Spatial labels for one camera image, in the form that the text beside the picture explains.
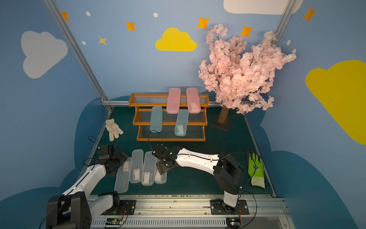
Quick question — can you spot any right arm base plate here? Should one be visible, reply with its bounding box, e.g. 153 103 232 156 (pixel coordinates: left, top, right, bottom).
210 198 249 215

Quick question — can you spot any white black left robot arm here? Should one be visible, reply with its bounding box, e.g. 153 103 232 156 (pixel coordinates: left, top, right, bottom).
43 145 129 229

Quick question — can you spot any right circuit board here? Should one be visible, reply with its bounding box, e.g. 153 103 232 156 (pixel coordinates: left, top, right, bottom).
226 218 241 229

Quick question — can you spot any green black work glove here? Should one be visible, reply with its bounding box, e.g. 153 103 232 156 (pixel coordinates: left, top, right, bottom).
247 152 265 189

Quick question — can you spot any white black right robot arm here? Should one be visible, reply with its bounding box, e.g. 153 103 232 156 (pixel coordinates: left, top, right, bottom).
152 145 245 208

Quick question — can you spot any aluminium front rail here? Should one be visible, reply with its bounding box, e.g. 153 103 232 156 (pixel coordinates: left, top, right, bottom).
90 194 295 229

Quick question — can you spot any beige knit work glove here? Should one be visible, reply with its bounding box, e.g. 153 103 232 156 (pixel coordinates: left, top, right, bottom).
105 119 124 142

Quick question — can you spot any pink blossom artificial tree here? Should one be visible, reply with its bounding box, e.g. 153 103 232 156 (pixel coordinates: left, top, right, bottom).
198 24 296 130

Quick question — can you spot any light blue pencil case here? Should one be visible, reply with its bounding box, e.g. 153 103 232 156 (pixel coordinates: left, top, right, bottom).
174 109 189 137
150 106 163 132

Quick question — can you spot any orange three-tier shelf rack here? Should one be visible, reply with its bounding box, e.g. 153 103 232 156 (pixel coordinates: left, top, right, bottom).
128 93 210 142

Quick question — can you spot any left green circuit board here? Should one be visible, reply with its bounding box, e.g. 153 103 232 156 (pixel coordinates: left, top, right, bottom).
105 218 123 227

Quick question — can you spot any clear pencil case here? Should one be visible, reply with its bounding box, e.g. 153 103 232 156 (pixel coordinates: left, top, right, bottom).
114 157 132 194
141 151 156 186
154 170 167 184
129 149 144 184

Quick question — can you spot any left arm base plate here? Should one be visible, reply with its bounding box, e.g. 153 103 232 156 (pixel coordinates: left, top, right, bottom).
102 199 136 216

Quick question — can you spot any pink pencil case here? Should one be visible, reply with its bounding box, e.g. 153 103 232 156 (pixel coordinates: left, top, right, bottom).
166 88 181 114
186 87 201 114

